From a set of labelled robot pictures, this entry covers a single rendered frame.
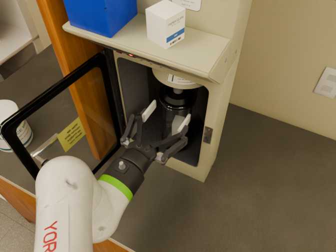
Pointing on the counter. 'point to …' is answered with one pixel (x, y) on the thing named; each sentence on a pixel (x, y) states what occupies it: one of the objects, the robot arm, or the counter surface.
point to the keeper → (207, 134)
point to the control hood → (205, 69)
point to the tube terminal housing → (218, 8)
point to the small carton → (165, 23)
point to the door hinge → (115, 87)
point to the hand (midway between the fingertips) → (168, 114)
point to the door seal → (51, 99)
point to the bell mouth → (174, 80)
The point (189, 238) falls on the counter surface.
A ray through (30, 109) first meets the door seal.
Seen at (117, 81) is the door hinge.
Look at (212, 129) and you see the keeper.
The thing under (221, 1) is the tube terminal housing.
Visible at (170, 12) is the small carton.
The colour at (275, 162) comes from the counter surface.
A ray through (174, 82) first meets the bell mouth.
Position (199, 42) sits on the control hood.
